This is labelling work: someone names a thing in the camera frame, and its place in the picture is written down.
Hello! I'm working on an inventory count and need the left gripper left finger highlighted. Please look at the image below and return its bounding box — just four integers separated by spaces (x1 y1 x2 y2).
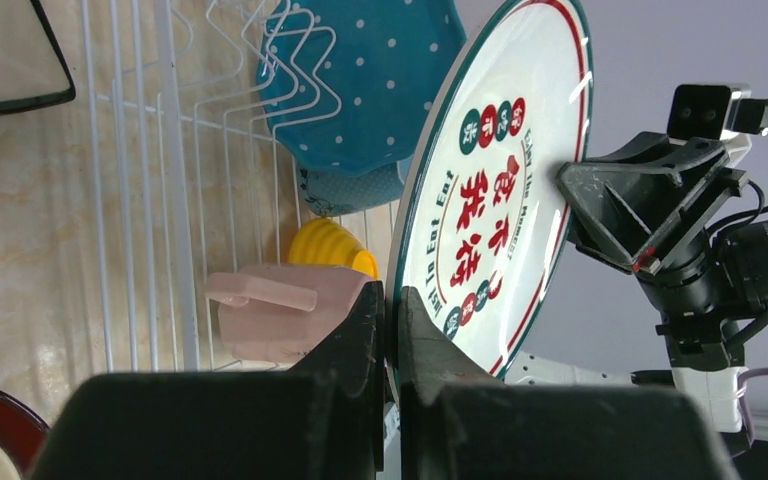
30 282 384 479

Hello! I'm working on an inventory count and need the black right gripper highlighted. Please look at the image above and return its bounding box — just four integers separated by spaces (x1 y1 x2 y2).
556 138 747 318

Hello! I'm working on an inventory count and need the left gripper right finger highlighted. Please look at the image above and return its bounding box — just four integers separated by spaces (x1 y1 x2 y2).
397 287 738 479

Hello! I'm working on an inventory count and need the pink white mug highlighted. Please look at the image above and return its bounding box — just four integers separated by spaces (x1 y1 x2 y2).
206 264 374 364

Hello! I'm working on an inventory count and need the round printed white plate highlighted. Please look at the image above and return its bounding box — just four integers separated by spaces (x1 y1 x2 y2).
386 1 593 378

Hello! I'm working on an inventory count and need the yellow ribbed bowl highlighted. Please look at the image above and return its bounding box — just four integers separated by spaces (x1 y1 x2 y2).
287 218 380 279

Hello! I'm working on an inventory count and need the blue floral mug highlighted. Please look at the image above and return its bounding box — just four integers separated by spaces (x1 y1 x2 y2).
296 163 404 217

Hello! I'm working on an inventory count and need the blue polka dot plate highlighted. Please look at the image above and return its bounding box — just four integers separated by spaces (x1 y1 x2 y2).
255 1 466 177

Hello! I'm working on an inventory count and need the white wire dish rack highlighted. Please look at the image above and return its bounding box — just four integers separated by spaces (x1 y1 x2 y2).
79 0 412 374

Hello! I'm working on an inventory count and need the square black-rimmed plate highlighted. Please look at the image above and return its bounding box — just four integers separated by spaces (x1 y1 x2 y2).
0 0 76 115

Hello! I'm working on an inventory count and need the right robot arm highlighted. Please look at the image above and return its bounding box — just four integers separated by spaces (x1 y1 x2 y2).
507 132 768 455

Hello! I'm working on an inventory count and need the dark red round plate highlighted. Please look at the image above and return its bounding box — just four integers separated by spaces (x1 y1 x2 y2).
0 390 50 479

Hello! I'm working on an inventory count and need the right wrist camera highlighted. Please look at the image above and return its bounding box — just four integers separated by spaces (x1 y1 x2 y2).
667 84 768 141

